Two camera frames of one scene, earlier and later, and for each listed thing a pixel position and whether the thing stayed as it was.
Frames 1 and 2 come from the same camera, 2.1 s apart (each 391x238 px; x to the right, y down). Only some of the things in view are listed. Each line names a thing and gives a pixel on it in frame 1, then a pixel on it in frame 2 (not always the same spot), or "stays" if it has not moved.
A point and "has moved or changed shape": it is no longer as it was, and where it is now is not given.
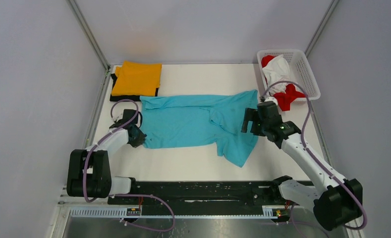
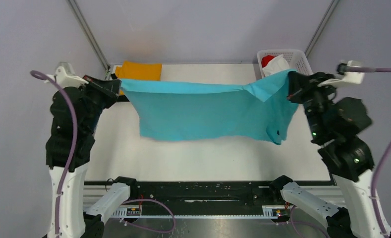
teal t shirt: (214, 120) has moved or changed shape
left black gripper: (139, 140) → (110, 88)
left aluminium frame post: (94, 43) stays
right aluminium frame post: (320, 27) stays
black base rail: (203, 193) stays
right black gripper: (251, 114) → (300, 84)
